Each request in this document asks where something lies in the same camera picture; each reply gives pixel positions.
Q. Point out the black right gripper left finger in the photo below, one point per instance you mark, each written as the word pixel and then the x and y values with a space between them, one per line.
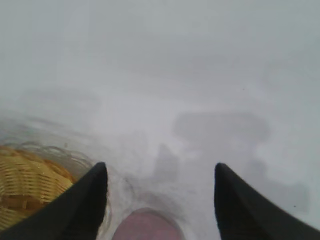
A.
pixel 62 212

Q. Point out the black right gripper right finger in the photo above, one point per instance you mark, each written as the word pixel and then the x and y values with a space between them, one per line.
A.
pixel 250 217

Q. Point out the yellow woven plastic basket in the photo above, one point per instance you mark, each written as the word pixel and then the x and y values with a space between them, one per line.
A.
pixel 25 180

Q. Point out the clear round plate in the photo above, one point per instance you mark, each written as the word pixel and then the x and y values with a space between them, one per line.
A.
pixel 80 160

